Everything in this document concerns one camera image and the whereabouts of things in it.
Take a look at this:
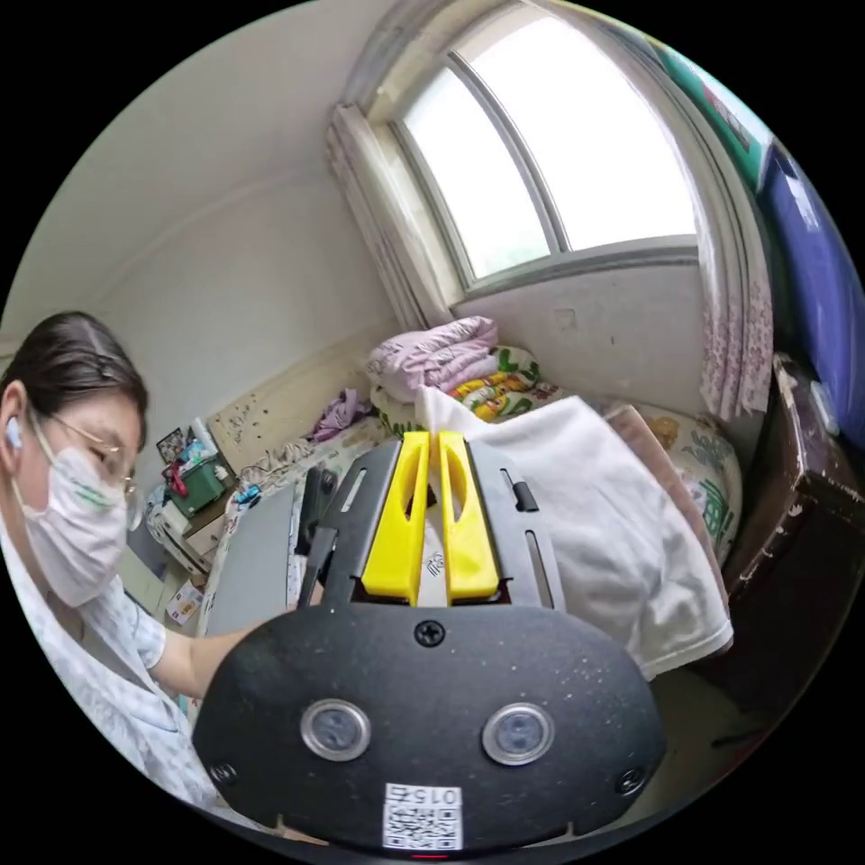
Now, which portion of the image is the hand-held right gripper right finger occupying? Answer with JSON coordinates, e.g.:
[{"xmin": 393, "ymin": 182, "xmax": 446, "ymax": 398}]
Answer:
[{"xmin": 438, "ymin": 432, "xmax": 504, "ymax": 606}]

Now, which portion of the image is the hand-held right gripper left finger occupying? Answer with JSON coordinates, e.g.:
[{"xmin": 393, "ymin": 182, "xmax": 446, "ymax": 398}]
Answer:
[{"xmin": 361, "ymin": 432, "xmax": 432, "ymax": 606}]

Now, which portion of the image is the beige patterned long sleeve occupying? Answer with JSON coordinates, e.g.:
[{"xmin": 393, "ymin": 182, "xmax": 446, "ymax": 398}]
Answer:
[{"xmin": 413, "ymin": 385, "xmax": 735, "ymax": 682}]

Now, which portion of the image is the person's left forearm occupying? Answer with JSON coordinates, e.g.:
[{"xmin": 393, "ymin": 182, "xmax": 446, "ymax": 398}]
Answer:
[{"xmin": 145, "ymin": 624, "xmax": 271, "ymax": 701}]

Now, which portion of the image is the pale patterned curtain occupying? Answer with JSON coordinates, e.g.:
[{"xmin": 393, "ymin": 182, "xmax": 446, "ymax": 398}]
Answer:
[
  {"xmin": 327, "ymin": 101, "xmax": 460, "ymax": 332},
  {"xmin": 699, "ymin": 223, "xmax": 776, "ymax": 422}
]

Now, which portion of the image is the purple garment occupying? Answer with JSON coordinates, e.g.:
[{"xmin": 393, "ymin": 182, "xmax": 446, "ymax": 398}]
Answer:
[{"xmin": 314, "ymin": 388, "xmax": 373, "ymax": 442}]

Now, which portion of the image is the colourful printed pillow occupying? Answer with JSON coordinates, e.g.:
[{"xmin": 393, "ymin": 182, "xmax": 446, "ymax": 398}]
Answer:
[{"xmin": 445, "ymin": 345, "xmax": 562, "ymax": 424}]

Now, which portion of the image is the folded purple quilt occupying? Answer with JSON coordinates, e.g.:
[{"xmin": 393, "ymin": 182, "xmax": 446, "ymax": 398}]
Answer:
[{"xmin": 368, "ymin": 315, "xmax": 500, "ymax": 404}]

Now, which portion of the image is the cluttered white shelf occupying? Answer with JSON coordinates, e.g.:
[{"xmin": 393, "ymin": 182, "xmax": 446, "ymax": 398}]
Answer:
[{"xmin": 145, "ymin": 418, "xmax": 239, "ymax": 577}]

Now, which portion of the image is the small printed carton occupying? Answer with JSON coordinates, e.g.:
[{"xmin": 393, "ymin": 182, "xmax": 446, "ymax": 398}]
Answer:
[{"xmin": 165, "ymin": 583, "xmax": 205, "ymax": 627}]

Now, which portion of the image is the bed with printed sheet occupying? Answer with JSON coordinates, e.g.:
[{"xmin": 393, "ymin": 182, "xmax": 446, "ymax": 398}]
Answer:
[{"xmin": 202, "ymin": 395, "xmax": 744, "ymax": 636}]

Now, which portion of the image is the person's body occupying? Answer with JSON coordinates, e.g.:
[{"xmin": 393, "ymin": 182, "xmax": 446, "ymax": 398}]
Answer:
[{"xmin": 0, "ymin": 310, "xmax": 271, "ymax": 833}]

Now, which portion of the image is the dark wooden cupboard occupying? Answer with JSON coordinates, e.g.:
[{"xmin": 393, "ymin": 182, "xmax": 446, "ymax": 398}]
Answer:
[{"xmin": 688, "ymin": 351, "xmax": 865, "ymax": 719}]

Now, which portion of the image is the window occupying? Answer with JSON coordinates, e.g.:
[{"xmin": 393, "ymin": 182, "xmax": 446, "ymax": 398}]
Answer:
[{"xmin": 388, "ymin": 13, "xmax": 701, "ymax": 287}]

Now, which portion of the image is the blue bag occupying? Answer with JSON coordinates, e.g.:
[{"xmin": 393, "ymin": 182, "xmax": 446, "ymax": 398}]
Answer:
[{"xmin": 756, "ymin": 141, "xmax": 865, "ymax": 435}]

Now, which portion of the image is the green carton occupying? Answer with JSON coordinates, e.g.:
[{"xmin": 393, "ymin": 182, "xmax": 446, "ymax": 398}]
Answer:
[{"xmin": 655, "ymin": 40, "xmax": 766, "ymax": 185}]

